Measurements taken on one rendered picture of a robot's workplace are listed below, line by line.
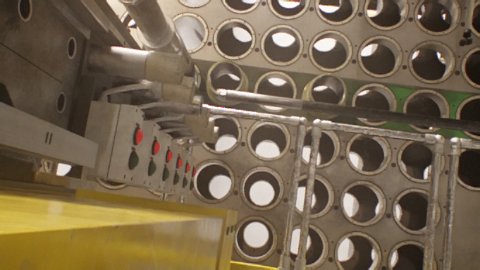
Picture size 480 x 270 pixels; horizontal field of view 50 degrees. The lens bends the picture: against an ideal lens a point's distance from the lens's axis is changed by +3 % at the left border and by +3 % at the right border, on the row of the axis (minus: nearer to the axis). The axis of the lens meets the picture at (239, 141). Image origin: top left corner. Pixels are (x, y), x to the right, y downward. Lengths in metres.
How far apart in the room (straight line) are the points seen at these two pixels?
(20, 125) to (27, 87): 0.20
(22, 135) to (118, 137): 0.34
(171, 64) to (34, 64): 0.27
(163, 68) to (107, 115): 0.14
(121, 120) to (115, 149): 0.06
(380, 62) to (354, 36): 0.67
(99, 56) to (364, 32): 2.27
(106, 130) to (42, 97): 0.15
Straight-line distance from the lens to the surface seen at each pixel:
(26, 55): 0.89
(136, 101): 1.40
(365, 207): 3.57
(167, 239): 0.15
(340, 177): 2.94
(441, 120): 1.25
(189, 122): 1.54
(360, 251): 3.57
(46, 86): 0.96
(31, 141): 0.73
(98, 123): 1.04
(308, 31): 3.11
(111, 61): 1.07
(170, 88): 1.20
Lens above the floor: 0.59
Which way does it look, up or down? 8 degrees up
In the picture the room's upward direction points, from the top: 8 degrees clockwise
